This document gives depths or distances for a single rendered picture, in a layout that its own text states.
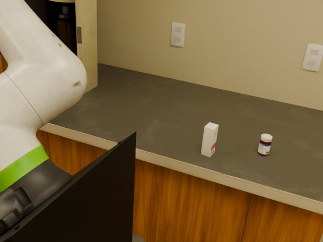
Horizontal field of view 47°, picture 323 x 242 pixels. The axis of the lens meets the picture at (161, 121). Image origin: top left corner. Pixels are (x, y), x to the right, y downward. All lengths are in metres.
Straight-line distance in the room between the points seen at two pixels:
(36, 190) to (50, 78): 0.21
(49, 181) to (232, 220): 0.76
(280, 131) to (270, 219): 0.39
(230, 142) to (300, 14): 0.66
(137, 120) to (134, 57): 0.62
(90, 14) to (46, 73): 0.91
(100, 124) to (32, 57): 0.70
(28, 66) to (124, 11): 1.26
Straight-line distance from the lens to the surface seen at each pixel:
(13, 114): 0.72
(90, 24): 1.62
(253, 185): 1.17
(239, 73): 1.81
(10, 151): 0.71
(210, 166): 1.20
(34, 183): 0.71
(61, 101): 0.74
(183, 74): 1.89
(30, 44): 0.76
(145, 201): 1.40
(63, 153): 1.50
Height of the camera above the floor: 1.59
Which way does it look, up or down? 27 degrees down
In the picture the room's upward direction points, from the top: 4 degrees clockwise
